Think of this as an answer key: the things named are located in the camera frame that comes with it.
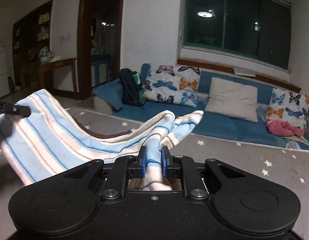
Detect blue striped knit garment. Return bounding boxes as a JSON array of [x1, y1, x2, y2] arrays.
[[0, 89, 204, 191]]

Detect white refrigerator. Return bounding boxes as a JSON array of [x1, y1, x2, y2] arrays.
[[0, 45, 10, 98]]

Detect grey star tablecloth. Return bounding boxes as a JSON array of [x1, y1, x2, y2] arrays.
[[0, 108, 309, 239]]

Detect wooden side table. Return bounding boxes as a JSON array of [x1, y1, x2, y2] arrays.
[[15, 58, 78, 99]]

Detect black backpack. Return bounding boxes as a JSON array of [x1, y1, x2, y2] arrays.
[[119, 68, 145, 107]]

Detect dark wooden shelf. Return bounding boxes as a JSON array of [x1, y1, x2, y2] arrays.
[[12, 0, 53, 89]]

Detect left butterfly pillow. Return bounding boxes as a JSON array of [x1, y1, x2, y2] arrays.
[[144, 65, 201, 107]]

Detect butterfly pillow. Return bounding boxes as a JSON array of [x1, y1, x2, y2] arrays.
[[266, 88, 309, 130], [144, 65, 201, 107]]

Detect blue sofa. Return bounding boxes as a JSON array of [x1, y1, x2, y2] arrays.
[[92, 63, 309, 152]]

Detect plain white pillow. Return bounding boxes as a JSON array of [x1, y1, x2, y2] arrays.
[[205, 77, 257, 123]]

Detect pink cloth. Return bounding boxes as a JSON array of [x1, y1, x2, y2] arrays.
[[265, 119, 305, 137]]

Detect book on window ledge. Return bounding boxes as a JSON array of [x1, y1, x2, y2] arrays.
[[233, 67, 256, 77]]

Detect right butterfly pillow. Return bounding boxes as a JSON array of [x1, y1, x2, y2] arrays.
[[266, 88, 309, 130]]

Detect dark green window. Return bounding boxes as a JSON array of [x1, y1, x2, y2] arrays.
[[183, 0, 291, 69]]

